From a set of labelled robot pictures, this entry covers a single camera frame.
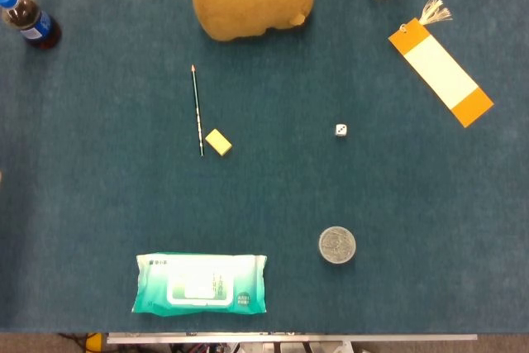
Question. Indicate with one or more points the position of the cola bottle with blue cap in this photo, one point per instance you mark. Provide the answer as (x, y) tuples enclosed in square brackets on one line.
[(29, 22)]

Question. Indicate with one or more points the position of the green pencil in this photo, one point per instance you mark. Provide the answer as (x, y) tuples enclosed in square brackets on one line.
[(197, 109)]

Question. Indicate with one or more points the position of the orange bookmark with tassel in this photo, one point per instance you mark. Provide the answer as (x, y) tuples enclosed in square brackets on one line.
[(442, 72)]

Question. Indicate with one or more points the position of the yellow object under table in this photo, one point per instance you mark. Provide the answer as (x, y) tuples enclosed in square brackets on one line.
[(94, 342)]

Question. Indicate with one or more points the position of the green wet wipes pack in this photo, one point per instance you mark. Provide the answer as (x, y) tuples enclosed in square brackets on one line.
[(198, 282)]

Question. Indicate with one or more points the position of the round clear paper clip box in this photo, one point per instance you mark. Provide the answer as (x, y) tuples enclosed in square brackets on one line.
[(337, 244)]

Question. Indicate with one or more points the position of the yellow eraser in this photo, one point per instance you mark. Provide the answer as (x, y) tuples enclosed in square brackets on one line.
[(218, 142)]

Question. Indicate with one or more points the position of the white die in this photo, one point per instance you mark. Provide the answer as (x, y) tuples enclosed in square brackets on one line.
[(341, 130)]

